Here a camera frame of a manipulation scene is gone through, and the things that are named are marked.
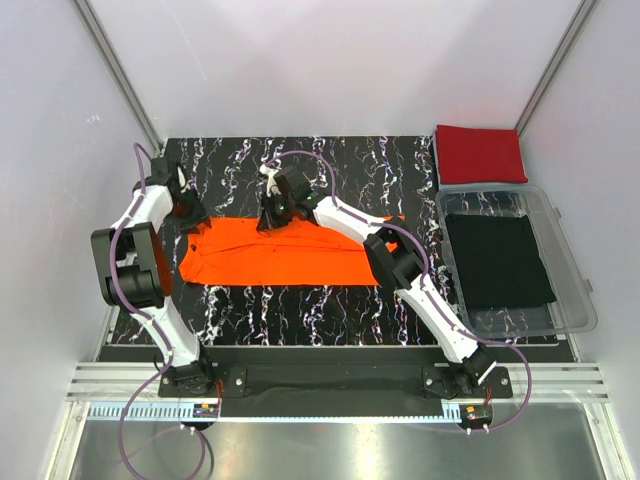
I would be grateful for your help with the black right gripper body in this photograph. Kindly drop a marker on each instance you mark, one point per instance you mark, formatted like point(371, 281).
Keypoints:
point(286, 204)

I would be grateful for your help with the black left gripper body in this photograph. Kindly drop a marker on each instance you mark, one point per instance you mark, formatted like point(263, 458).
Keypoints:
point(190, 209)

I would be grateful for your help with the orange t-shirt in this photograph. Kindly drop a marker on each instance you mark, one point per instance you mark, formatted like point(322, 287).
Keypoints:
point(232, 252)

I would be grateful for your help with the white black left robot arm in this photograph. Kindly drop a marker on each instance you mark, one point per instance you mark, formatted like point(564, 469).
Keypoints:
point(134, 273)

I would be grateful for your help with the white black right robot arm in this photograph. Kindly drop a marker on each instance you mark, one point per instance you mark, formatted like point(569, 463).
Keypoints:
point(397, 261)

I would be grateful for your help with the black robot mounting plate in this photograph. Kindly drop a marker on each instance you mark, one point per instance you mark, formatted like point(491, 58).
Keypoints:
point(433, 381)

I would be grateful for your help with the red folded t-shirt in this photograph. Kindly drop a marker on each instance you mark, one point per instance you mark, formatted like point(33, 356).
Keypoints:
point(471, 155)

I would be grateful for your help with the black folded t-shirt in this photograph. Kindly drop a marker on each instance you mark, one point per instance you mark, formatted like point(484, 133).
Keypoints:
point(498, 262)

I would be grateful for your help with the clear plastic bin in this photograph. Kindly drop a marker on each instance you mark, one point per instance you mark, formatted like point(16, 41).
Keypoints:
point(572, 312)

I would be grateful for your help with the aluminium extrusion rail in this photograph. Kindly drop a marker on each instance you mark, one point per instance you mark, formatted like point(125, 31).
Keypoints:
point(544, 382)

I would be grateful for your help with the left aluminium frame post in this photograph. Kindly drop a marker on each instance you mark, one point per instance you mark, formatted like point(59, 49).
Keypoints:
point(107, 52)

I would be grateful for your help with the aluminium frame post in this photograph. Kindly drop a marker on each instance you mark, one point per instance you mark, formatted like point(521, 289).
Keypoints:
point(568, 40)
point(107, 52)

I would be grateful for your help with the slotted cable duct rail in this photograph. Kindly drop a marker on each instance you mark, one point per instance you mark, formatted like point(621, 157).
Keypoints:
point(426, 412)

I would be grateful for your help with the right aluminium frame post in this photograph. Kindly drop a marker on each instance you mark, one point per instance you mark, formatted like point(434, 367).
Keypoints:
point(568, 40)

